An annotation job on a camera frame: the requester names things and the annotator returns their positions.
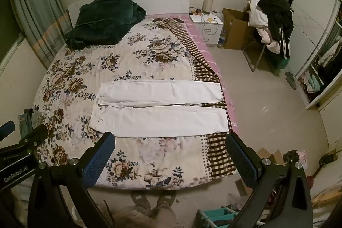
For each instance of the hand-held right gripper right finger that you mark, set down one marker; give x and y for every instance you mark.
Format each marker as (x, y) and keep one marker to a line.
(240, 164)

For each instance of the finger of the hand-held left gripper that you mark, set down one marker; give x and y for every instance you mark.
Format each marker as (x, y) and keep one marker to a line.
(32, 139)
(6, 130)

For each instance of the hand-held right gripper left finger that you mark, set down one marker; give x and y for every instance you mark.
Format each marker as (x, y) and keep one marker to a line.
(98, 161)

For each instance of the white pants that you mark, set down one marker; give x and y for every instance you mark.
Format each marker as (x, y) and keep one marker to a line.
(160, 118)

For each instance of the grey-green cloth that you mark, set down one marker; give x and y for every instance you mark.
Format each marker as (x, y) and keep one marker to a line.
(29, 123)

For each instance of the flat cardboard piece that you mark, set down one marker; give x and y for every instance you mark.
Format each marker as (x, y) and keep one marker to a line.
(269, 156)

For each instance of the teal storage rack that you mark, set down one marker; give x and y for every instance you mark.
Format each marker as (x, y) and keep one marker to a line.
(221, 216)

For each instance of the person's left foot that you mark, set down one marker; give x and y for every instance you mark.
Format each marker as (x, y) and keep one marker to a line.
(140, 202)

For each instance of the small pink cloth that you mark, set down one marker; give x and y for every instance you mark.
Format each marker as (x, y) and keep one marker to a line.
(302, 157)

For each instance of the floral blanket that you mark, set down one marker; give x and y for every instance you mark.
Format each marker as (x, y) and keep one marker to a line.
(80, 70)

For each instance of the grey slipper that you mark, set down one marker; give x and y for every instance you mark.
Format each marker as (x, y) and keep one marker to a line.
(290, 81)

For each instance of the metal folding chair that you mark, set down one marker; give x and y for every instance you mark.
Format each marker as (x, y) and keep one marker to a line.
(253, 58)

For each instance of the green bin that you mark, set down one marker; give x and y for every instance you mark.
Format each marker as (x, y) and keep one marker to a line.
(282, 64)

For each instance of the brown checkered blanket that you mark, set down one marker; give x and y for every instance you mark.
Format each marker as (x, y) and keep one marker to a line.
(203, 62)

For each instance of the clear water bottle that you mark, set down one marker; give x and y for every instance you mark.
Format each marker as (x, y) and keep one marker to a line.
(221, 41)

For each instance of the green striped curtain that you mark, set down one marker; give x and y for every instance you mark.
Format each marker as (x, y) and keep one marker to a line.
(34, 3)

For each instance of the pink bed sheet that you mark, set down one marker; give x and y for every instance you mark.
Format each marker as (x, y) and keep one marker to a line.
(203, 38)

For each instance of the brown cardboard box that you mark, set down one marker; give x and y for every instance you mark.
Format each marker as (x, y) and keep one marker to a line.
(235, 27)

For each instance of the white nightstand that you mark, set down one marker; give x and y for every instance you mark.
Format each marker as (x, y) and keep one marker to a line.
(211, 30)

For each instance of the dark green blanket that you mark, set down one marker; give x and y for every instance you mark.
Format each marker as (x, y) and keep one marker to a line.
(104, 22)

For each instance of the white padded jacket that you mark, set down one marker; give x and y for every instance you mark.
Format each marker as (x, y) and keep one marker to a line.
(257, 17)

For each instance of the black clothes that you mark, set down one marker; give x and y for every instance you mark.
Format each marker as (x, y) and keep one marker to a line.
(278, 11)

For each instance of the beige cylinder lamp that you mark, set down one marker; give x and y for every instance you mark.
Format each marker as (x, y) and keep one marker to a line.
(207, 6)

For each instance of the white wardrobe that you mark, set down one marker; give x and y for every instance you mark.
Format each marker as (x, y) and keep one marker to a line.
(307, 17)

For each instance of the white bed headboard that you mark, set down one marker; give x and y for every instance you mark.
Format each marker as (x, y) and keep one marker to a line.
(160, 2)

